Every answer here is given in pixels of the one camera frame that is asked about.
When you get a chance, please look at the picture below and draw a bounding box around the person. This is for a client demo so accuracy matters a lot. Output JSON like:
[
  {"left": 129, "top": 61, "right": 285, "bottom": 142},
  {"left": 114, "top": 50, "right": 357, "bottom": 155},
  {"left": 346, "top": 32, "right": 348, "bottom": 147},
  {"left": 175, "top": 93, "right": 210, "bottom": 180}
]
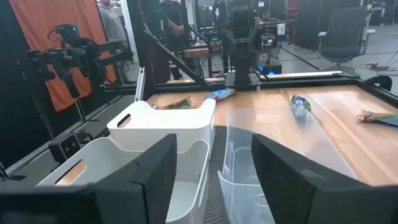
[
  {"left": 157, "top": 0, "right": 189, "bottom": 81},
  {"left": 98, "top": 0, "right": 137, "bottom": 85}
]

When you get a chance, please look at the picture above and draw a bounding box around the silver aluminium bar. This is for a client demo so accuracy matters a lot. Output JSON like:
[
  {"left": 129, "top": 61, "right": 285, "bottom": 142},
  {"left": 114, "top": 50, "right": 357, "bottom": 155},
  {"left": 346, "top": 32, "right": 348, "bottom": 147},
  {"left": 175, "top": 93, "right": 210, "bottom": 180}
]
[
  {"left": 266, "top": 70, "right": 343, "bottom": 79},
  {"left": 135, "top": 67, "right": 146, "bottom": 102}
]

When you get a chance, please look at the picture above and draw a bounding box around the blue green oat granola bar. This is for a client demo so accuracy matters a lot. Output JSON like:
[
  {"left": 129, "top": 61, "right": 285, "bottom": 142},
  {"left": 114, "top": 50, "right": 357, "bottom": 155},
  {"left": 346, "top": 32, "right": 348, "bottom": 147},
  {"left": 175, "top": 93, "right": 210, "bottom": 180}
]
[
  {"left": 356, "top": 108, "right": 398, "bottom": 128},
  {"left": 204, "top": 88, "right": 236, "bottom": 101},
  {"left": 151, "top": 96, "right": 193, "bottom": 110}
]

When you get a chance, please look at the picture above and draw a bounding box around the wooden workbench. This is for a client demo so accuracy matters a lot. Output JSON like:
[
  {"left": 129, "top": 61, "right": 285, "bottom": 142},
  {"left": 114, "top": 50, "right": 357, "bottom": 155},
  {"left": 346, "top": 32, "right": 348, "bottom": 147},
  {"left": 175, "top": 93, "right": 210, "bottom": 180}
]
[{"left": 183, "top": 40, "right": 224, "bottom": 78}]

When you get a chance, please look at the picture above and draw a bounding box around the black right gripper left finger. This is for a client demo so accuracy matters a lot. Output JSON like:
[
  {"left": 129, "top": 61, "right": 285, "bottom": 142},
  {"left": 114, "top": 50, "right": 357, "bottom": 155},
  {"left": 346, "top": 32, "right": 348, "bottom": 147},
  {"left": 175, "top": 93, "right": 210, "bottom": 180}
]
[{"left": 93, "top": 133, "right": 178, "bottom": 224}]

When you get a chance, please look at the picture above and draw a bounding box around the black aluminium table frame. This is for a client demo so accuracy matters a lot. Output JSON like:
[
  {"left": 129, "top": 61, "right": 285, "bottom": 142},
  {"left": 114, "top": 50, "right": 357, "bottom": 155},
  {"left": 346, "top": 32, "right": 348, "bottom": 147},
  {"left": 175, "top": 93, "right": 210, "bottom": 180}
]
[{"left": 102, "top": 74, "right": 398, "bottom": 108}]

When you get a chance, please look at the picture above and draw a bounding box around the black camera gantry frame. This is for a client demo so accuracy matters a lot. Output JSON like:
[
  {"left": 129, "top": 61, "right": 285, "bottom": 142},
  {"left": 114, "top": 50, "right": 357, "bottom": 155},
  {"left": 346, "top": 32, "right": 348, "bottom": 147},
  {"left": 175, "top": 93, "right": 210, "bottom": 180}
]
[{"left": 126, "top": 0, "right": 208, "bottom": 100}]

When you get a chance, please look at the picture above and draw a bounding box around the black device with screen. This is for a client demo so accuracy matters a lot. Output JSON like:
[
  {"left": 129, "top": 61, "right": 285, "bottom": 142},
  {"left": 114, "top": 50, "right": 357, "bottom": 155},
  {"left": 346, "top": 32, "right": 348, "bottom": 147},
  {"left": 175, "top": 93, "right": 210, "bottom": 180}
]
[{"left": 261, "top": 26, "right": 279, "bottom": 50}]

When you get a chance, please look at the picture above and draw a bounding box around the black table-level camera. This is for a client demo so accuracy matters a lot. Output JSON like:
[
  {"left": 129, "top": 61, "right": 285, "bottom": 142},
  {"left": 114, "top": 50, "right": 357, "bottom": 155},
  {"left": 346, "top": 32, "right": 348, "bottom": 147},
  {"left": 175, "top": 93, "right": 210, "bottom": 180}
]
[{"left": 48, "top": 133, "right": 82, "bottom": 163}]

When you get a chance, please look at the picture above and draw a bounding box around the black computer with blue light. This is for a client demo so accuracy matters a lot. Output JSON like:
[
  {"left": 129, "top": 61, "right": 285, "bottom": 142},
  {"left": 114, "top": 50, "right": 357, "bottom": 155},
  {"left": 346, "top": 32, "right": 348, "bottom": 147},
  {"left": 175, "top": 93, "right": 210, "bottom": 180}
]
[{"left": 257, "top": 60, "right": 283, "bottom": 75}]

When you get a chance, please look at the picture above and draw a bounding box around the clear plastic bin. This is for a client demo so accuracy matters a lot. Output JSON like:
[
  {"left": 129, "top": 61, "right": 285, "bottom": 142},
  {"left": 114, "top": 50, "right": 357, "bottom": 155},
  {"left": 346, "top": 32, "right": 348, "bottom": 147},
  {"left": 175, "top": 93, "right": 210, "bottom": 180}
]
[{"left": 217, "top": 105, "right": 357, "bottom": 224}]

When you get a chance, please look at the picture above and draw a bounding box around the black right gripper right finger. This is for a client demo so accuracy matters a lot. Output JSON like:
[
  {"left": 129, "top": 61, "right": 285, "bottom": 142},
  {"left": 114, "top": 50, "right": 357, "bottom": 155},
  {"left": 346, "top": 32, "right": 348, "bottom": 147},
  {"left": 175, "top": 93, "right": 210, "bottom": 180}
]
[{"left": 251, "top": 133, "right": 368, "bottom": 224}]

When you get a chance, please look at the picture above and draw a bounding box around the black arched frame handle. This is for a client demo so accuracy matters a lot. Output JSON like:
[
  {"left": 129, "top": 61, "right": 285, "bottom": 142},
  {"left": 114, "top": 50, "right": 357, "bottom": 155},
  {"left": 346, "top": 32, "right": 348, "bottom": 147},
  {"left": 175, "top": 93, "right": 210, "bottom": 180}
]
[{"left": 363, "top": 75, "right": 393, "bottom": 91}]

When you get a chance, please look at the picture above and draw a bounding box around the dark blue silver granola bar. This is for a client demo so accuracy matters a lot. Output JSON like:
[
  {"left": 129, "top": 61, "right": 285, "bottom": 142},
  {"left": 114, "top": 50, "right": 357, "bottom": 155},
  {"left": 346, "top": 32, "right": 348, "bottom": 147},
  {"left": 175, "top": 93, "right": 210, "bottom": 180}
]
[{"left": 290, "top": 95, "right": 312, "bottom": 112}]

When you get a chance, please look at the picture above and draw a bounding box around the yellow plug with floor cable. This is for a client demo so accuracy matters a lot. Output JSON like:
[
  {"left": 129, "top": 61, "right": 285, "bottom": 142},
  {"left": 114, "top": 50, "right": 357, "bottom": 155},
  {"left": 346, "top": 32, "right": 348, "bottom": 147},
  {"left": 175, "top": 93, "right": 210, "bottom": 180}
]
[{"left": 356, "top": 61, "right": 398, "bottom": 77}]

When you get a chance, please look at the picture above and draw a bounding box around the dark office chair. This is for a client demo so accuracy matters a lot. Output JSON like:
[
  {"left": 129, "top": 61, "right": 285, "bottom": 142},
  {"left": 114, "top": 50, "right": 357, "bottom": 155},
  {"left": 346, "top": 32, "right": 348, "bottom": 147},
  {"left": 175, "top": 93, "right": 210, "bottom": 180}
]
[{"left": 317, "top": 6, "right": 376, "bottom": 65}]

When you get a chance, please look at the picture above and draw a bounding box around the orange curtain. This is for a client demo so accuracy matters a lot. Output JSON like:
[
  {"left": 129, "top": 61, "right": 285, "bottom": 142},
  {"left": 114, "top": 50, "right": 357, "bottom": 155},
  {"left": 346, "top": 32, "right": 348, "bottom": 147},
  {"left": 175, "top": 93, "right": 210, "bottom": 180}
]
[{"left": 9, "top": 0, "right": 118, "bottom": 113}]

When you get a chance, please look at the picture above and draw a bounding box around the white plastic bin with handles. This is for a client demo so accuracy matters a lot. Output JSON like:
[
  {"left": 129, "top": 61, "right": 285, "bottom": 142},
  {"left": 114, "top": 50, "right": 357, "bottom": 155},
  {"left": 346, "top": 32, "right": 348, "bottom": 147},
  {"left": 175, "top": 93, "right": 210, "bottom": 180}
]
[
  {"left": 36, "top": 136, "right": 211, "bottom": 224},
  {"left": 106, "top": 98, "right": 217, "bottom": 153}
]

